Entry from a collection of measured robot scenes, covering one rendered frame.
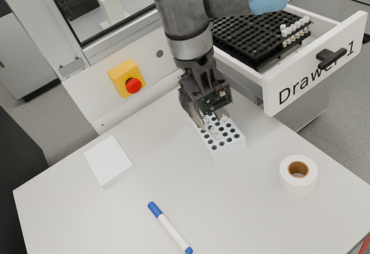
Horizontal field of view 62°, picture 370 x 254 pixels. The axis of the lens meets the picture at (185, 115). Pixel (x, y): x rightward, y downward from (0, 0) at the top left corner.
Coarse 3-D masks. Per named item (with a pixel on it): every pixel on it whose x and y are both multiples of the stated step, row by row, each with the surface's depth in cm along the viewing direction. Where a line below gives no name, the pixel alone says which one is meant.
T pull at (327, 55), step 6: (324, 48) 63; (342, 48) 62; (318, 54) 63; (324, 54) 62; (330, 54) 62; (336, 54) 61; (342, 54) 62; (324, 60) 61; (330, 60) 60; (336, 60) 62; (318, 66) 61; (324, 66) 60
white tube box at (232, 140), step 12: (192, 120) 74; (216, 120) 73; (228, 120) 72; (204, 132) 73; (228, 132) 69; (240, 132) 68; (204, 144) 69; (216, 144) 68; (228, 144) 67; (240, 144) 68; (216, 156) 67
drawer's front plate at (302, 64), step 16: (352, 16) 66; (336, 32) 63; (352, 32) 66; (304, 48) 62; (320, 48) 63; (336, 48) 66; (352, 48) 70; (288, 64) 60; (304, 64) 63; (336, 64) 70; (272, 80) 59; (288, 80) 62; (304, 80) 66; (320, 80) 70; (272, 96) 62; (272, 112) 65
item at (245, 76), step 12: (300, 12) 78; (312, 24) 76; (324, 24) 73; (336, 24) 70; (312, 36) 79; (216, 48) 75; (216, 60) 76; (228, 60) 71; (276, 60) 76; (228, 72) 74; (240, 72) 70; (252, 72) 66; (264, 72) 74; (240, 84) 73; (252, 84) 68
